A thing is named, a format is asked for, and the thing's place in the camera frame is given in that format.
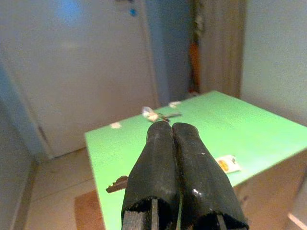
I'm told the small key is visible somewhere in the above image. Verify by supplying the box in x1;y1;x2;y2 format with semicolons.
105;175;129;194

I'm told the grey curtain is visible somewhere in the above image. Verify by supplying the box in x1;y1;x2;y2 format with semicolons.
199;0;247;99

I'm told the green-topped cardboard box table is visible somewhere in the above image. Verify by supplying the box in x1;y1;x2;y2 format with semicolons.
84;90;307;230

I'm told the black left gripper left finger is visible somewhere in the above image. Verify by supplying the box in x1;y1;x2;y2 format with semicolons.
121;121;180;230

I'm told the white door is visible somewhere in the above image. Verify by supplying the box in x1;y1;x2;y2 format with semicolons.
0;0;159;159

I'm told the white card with yellow logo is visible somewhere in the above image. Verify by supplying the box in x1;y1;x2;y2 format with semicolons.
215;155;241;173

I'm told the brown floor mat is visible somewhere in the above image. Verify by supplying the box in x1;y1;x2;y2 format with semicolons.
74;190;106;230

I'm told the orange plastic object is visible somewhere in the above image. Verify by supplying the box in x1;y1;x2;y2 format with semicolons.
189;42;201;93

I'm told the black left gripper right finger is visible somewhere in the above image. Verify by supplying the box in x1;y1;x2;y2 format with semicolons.
172;122;249;230

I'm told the key bunch with white charm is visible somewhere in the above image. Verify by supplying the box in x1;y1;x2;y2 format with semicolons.
145;112;183;124

